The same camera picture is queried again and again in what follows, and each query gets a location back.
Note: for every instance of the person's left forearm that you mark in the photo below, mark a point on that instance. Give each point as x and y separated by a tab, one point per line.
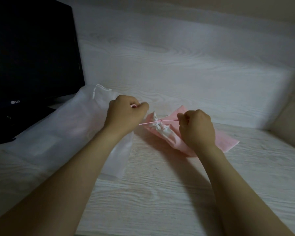
64	179

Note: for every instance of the person's left hand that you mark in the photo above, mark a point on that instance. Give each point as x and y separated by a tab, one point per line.
124	113

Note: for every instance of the person's left fingers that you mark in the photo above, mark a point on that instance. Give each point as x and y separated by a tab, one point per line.
142	111

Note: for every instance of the person's right fingers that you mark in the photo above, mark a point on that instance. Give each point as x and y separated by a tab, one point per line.
182	120

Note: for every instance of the person's right hand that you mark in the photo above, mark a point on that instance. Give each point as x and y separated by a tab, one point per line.
198	129

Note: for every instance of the person's right forearm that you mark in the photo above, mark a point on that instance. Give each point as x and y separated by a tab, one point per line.
243	194

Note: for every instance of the black monitor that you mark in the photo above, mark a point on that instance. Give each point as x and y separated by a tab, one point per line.
27	68

